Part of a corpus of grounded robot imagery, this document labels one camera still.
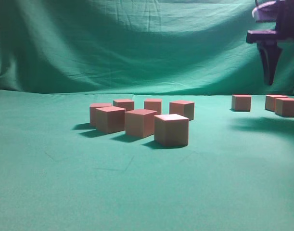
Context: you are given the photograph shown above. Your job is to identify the green cloth backdrop and cover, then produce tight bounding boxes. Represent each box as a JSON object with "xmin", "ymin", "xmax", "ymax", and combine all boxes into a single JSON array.
[{"xmin": 0, "ymin": 0, "xmax": 294, "ymax": 231}]

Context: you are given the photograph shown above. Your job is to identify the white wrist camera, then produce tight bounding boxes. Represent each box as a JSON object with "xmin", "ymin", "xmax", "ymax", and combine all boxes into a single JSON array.
[{"xmin": 252, "ymin": 0, "xmax": 278, "ymax": 23}]

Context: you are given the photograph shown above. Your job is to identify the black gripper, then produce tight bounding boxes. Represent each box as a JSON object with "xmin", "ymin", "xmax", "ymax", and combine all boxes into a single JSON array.
[{"xmin": 246, "ymin": 0, "xmax": 294, "ymax": 86}]

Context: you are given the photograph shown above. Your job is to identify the pink cube column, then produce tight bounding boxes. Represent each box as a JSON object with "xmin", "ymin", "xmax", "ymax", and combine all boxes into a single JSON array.
[
  {"xmin": 265, "ymin": 94, "xmax": 287, "ymax": 112},
  {"xmin": 95, "ymin": 106, "xmax": 126, "ymax": 133},
  {"xmin": 231, "ymin": 94, "xmax": 251, "ymax": 112},
  {"xmin": 125, "ymin": 109, "xmax": 157, "ymax": 138},
  {"xmin": 113, "ymin": 99, "xmax": 134, "ymax": 111},
  {"xmin": 154, "ymin": 114, "xmax": 189, "ymax": 147},
  {"xmin": 274, "ymin": 98, "xmax": 294, "ymax": 117}
]

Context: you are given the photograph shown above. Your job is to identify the pink cube placed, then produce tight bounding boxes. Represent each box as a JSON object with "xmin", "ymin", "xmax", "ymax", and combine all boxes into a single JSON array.
[
  {"xmin": 144, "ymin": 99, "xmax": 162, "ymax": 115},
  {"xmin": 89, "ymin": 103, "xmax": 112, "ymax": 127},
  {"xmin": 169, "ymin": 100, "xmax": 195, "ymax": 120}
]

